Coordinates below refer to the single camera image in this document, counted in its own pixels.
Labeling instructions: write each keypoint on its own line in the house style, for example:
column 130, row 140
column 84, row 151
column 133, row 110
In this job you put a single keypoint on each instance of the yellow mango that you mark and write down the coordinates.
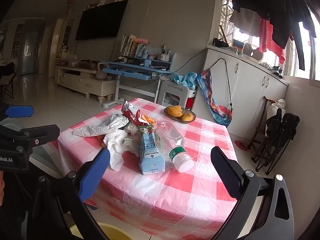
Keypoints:
column 175, row 111
column 187, row 116

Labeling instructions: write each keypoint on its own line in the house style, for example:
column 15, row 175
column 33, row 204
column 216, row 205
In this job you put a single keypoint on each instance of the red slipper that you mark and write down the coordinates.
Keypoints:
column 241, row 145

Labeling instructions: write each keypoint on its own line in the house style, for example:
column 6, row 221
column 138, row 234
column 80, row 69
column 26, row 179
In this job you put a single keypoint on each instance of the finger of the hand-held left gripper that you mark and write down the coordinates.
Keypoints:
column 20, row 111
column 42, row 133

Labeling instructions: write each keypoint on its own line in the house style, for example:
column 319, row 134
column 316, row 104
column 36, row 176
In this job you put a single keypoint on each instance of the colourful printed bag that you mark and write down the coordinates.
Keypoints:
column 212, row 100

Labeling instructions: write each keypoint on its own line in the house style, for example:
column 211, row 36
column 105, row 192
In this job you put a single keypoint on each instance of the clear plastic bottle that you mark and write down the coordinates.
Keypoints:
column 178, row 155

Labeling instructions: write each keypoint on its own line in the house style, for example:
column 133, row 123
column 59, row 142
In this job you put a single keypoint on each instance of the black wall television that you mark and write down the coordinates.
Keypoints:
column 100, row 21

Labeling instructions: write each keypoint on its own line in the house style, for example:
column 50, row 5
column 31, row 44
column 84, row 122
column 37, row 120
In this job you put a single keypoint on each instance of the white sack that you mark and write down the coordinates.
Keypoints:
column 276, row 107

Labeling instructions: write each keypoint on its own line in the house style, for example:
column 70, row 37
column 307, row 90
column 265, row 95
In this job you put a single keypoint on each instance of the dark wooden chair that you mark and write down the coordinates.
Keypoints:
column 260, row 125

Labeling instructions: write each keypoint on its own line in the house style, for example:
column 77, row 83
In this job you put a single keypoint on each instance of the black hanging clothes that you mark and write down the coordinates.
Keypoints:
column 280, row 12

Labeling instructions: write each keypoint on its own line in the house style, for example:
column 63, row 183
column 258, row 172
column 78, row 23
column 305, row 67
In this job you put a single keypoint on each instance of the beige kettlebell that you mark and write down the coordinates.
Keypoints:
column 101, row 74

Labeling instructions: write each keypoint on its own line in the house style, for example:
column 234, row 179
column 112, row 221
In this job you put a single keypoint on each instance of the red snack packet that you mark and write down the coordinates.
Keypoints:
column 132, row 117

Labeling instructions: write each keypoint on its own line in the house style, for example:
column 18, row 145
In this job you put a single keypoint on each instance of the row of books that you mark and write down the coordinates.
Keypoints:
column 130, row 46

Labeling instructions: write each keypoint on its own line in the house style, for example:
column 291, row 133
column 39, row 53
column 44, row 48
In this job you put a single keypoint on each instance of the white plastic stool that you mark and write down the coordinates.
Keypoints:
column 172, row 92

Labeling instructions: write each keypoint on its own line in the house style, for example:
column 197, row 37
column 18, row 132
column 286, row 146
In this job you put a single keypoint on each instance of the woven fruit basket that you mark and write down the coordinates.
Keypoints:
column 175, row 118

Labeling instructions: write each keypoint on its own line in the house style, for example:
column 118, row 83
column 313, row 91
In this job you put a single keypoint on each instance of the white pen holder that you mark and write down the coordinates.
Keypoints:
column 165, row 55

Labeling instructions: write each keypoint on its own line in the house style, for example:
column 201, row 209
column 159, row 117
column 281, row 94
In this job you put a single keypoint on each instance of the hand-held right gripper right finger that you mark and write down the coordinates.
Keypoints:
column 225, row 172

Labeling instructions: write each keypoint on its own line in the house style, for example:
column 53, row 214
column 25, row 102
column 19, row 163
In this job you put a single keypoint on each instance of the grey hanging garment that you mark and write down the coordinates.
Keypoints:
column 247, row 21

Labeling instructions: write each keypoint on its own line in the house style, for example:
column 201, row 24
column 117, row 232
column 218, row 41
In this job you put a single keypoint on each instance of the white cabinet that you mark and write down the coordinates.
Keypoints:
column 250, row 92

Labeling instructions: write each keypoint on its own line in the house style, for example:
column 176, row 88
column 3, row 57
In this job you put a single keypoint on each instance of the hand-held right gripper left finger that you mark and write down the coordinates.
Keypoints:
column 93, row 175

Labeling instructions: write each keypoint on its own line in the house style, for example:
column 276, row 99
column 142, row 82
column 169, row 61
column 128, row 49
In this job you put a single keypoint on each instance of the white tissue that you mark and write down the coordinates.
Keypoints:
column 105, row 126
column 120, row 145

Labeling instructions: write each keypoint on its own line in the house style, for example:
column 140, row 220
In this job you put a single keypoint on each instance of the cream television cabinet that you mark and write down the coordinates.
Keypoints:
column 82, row 81

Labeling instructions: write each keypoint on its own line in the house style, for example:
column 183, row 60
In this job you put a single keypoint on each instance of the red white checked tablecloth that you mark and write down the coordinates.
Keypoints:
column 175, row 192

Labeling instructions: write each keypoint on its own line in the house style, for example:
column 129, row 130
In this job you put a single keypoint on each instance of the yellow plastic bin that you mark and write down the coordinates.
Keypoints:
column 112, row 232

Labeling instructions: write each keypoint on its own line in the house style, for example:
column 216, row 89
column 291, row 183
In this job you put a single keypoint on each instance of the blue study desk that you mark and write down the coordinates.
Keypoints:
column 135, row 71

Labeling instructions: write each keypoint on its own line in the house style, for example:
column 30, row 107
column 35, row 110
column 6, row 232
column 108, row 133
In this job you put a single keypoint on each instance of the red hanging garment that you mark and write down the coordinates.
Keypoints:
column 268, row 40

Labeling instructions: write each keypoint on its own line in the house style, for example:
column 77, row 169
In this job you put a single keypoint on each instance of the pink plush toy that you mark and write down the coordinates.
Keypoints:
column 141, row 40

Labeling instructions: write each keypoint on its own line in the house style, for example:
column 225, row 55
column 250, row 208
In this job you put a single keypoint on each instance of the light blue milk carton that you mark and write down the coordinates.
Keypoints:
column 150, row 155

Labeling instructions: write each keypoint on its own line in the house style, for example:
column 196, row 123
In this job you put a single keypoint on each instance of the blue plastic bag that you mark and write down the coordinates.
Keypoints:
column 186, row 80

